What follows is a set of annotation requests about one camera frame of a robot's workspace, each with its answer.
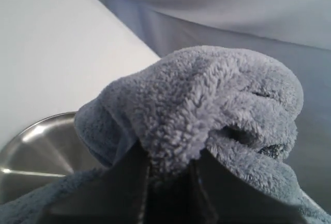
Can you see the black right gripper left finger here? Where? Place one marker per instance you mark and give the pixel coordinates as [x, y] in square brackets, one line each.
[118, 196]

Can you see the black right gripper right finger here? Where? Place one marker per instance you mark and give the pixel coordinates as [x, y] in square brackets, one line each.
[217, 196]

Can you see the blue-grey fluffy towel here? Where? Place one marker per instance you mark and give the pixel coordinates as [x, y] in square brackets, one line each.
[240, 105]

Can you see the round stainless steel plate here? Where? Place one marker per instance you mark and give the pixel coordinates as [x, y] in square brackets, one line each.
[42, 153]

